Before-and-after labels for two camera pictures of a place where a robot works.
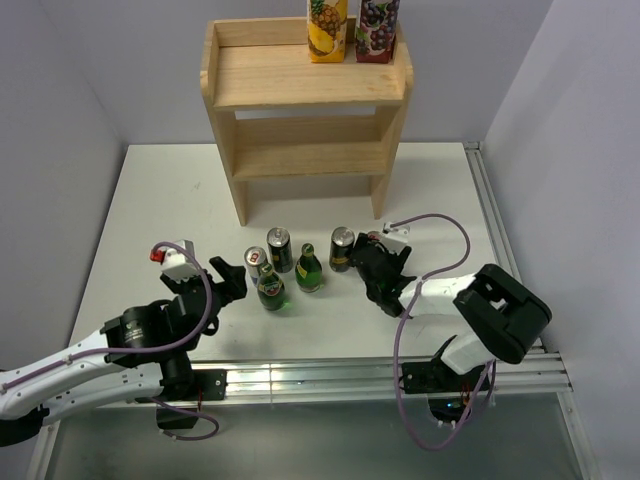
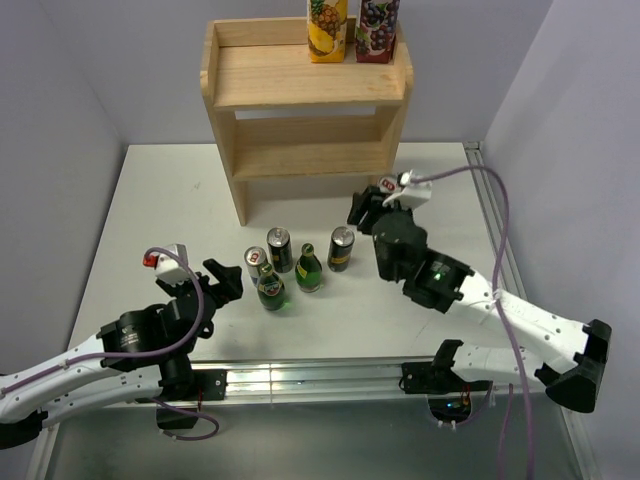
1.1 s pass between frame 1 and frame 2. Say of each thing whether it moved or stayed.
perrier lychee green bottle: stayed
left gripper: stayed
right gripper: moved
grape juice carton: stayed
